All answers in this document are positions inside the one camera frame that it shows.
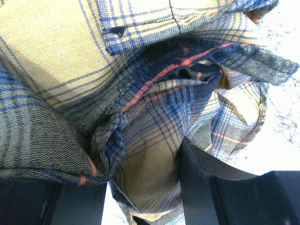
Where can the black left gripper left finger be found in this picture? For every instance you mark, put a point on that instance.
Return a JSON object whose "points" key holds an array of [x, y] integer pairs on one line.
{"points": [[35, 202]]}

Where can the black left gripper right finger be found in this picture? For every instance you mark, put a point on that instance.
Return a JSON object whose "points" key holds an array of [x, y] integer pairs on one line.
{"points": [[215, 193]]}

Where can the yellow plaid shirt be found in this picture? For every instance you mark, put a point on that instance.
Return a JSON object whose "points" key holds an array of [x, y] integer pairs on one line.
{"points": [[96, 92]]}

